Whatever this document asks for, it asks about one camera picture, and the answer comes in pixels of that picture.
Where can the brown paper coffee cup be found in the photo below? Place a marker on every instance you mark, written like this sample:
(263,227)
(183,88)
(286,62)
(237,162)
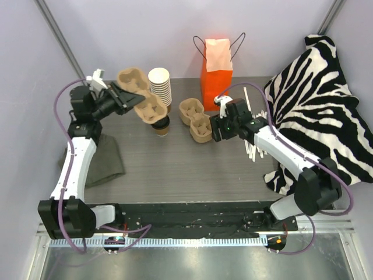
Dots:
(162,132)

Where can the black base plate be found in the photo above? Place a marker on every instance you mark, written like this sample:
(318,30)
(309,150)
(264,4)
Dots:
(197,220)

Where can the single cardboard cup carrier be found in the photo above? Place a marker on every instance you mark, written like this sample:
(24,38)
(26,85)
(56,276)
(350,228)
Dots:
(134,80)

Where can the orange paper bag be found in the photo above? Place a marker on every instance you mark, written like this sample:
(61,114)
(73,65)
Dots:
(217,67)

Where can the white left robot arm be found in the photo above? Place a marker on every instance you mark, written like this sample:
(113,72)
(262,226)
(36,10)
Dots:
(65,214)

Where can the white slotted cable duct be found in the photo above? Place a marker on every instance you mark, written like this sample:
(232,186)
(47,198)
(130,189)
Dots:
(148,242)

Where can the cardboard cup carrier stack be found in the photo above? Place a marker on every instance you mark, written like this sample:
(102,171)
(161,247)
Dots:
(192,114)

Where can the black plastic cup lid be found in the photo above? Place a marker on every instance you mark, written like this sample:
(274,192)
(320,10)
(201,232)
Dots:
(162,123)

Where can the olive green cloth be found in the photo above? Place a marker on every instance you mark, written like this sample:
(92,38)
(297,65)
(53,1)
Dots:
(106,163)

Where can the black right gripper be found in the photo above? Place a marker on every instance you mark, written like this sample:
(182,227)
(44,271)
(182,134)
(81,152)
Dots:
(215,128)

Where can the pile of wrapped straws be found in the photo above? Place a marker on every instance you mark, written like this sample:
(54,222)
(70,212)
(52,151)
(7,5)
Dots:
(251,150)

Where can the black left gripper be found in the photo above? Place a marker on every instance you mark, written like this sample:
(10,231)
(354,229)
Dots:
(119,97)

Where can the stack of paper cups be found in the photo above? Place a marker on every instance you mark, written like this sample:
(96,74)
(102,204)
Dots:
(160,85)

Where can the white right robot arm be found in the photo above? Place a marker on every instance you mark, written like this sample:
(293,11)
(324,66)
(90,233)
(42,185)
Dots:
(316,186)

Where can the zebra print blanket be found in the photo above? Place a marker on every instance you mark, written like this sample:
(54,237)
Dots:
(311,105)

